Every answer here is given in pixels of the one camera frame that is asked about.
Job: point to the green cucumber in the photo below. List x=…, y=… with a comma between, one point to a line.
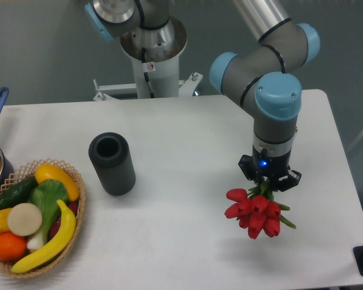
x=18, y=193

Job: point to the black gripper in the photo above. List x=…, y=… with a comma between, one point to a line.
x=261, y=165

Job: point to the dark red vegetable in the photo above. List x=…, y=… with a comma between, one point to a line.
x=73, y=206

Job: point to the woven wicker basket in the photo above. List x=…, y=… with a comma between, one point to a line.
x=26, y=171

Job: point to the orange fruit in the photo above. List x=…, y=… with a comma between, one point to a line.
x=12, y=247

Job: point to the green bok choy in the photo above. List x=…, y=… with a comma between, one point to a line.
x=45, y=197

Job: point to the yellow banana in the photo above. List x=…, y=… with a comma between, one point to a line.
x=52, y=248

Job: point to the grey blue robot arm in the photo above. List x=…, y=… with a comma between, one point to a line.
x=261, y=83

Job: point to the beige round slice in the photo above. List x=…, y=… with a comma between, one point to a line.
x=24, y=219

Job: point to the yellow squash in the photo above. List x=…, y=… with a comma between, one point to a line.
x=49, y=171

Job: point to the dark grey ribbed vase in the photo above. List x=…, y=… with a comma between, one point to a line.
x=110, y=156

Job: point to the red tulip bouquet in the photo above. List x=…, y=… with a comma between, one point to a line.
x=257, y=211

